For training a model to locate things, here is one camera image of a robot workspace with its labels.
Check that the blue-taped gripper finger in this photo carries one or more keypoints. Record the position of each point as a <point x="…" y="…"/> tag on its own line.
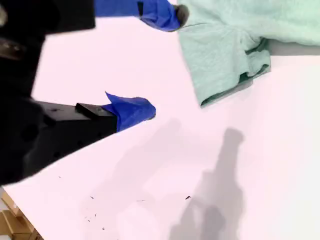
<point x="130" y="112"/>
<point x="155" y="13"/>

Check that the pale green T-shirt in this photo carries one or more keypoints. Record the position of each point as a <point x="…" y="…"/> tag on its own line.
<point x="220" y="55"/>

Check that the brown cardboard box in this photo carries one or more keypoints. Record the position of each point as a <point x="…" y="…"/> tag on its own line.
<point x="20" y="225"/>

